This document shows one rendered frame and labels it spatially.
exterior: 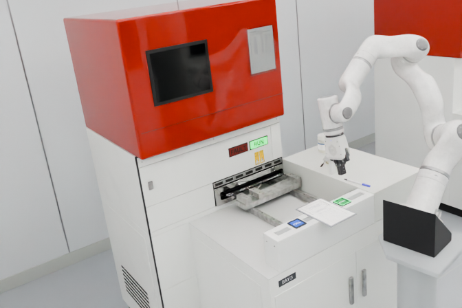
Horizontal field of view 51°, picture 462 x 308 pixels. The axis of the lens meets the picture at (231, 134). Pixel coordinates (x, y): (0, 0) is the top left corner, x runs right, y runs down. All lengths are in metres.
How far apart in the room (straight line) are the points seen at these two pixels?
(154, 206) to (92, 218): 1.63
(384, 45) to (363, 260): 0.95
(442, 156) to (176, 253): 1.29
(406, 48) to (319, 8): 2.68
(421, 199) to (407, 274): 0.32
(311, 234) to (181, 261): 0.75
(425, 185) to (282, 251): 0.63
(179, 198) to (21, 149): 1.54
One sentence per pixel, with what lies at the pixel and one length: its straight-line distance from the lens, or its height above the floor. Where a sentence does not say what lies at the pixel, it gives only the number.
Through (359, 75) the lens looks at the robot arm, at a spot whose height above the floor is 1.49.
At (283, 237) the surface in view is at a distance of 1.91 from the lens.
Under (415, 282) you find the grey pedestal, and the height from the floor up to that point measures 0.68.
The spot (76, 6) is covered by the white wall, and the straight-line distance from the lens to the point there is 3.55.
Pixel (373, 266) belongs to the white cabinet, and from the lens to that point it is 2.39.
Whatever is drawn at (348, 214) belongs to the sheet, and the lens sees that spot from 2.05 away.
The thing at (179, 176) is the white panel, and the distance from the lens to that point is 2.29.
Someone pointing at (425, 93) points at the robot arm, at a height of 1.38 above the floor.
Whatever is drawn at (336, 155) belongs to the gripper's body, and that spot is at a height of 1.19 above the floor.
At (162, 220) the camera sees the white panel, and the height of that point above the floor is 0.88.
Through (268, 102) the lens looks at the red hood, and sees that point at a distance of 2.43.
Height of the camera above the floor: 1.94
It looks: 18 degrees down
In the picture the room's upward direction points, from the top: 7 degrees counter-clockwise
